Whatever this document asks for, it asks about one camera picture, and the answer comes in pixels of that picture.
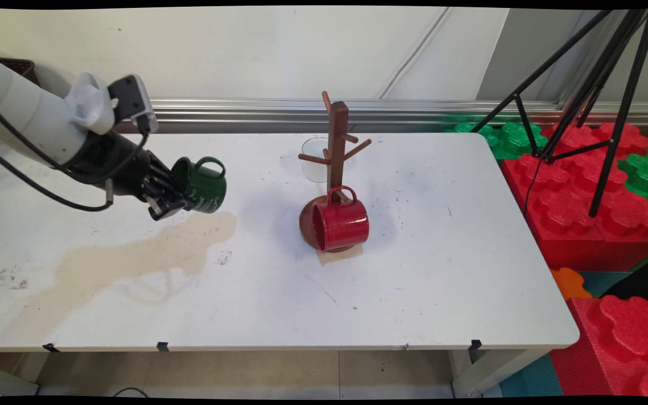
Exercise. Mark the orange foam piece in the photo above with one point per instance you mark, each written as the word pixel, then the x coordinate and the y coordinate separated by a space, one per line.
pixel 568 281

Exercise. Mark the black camera tripod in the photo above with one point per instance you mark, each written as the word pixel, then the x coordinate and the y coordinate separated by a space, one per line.
pixel 616 112

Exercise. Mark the red enamel mug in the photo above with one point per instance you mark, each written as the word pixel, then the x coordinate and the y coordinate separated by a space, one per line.
pixel 343 222

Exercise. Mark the dark woven basket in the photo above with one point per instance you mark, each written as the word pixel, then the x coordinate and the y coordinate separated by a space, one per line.
pixel 20 66

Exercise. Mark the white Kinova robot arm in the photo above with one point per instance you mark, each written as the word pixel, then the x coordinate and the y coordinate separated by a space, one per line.
pixel 31 109

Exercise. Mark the black table edge clip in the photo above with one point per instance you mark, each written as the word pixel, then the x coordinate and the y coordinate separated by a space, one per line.
pixel 51 347
pixel 162 346
pixel 475 347

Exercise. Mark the red plastic block right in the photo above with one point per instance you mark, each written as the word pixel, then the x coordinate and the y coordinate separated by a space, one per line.
pixel 622 337

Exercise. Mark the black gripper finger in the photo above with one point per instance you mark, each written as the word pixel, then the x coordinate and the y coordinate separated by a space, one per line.
pixel 161 169
pixel 166 202

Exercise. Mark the clear glass cup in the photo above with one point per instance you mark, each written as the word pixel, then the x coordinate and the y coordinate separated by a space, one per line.
pixel 313 163

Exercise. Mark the aluminium rail along wall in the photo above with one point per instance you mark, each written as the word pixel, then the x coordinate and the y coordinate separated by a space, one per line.
pixel 414 112

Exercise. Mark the green foam block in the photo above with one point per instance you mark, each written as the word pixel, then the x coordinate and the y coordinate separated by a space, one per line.
pixel 509 138
pixel 647 174

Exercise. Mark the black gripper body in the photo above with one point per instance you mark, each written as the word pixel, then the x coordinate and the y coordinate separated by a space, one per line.
pixel 113 166

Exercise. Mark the brown wooden mug tree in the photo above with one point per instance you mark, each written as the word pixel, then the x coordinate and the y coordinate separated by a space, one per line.
pixel 337 146

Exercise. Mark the white table leg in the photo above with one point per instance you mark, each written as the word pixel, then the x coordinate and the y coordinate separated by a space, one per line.
pixel 481 374

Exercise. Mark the green enamel mug white lettering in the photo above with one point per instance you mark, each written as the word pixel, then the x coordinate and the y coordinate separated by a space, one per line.
pixel 206 188

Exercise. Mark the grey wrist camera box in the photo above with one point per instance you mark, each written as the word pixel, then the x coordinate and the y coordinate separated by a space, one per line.
pixel 133 101

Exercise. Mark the teal foam mat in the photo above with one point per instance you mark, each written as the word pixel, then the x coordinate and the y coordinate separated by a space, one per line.
pixel 532 379

